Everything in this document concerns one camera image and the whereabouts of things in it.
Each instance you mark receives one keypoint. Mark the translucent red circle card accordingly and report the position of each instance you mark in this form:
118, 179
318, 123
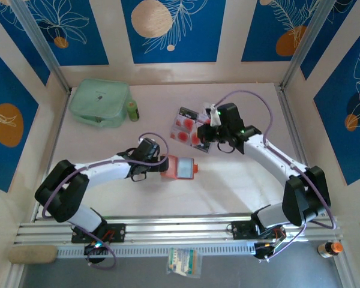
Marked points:
181, 136
195, 140
185, 122

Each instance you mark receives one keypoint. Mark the orange card holder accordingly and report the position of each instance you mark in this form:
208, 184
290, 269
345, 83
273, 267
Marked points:
171, 168

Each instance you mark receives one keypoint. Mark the black VIP card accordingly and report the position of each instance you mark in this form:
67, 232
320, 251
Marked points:
188, 113
202, 147

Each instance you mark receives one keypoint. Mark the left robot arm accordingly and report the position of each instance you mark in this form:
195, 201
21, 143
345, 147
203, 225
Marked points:
105, 171

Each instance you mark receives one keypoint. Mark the green plastic bottle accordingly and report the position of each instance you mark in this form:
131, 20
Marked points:
132, 112

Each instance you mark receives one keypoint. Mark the mint green medicine bag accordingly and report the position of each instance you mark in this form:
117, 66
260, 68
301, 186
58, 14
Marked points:
99, 99

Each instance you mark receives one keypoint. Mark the clear bag of plasters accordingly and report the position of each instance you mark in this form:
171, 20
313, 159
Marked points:
184, 261

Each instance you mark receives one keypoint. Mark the beige sponge block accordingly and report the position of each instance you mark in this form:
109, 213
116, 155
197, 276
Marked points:
33, 254

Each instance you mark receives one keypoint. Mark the brown bottle orange cap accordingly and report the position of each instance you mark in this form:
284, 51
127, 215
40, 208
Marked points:
330, 250

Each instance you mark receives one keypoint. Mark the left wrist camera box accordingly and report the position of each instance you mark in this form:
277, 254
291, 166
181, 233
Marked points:
147, 149

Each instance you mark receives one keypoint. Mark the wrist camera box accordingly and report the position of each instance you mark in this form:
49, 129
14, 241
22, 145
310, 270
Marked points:
147, 149
231, 115

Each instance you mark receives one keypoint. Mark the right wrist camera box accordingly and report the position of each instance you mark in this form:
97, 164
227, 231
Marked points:
231, 115

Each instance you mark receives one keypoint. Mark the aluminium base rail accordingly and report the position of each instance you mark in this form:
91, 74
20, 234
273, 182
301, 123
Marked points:
168, 231

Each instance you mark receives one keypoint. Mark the aluminium table side rail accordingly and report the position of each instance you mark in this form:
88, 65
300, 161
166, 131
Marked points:
294, 135
52, 150

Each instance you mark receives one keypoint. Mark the aluminium frame post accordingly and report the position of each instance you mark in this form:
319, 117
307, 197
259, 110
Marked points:
306, 45
40, 45

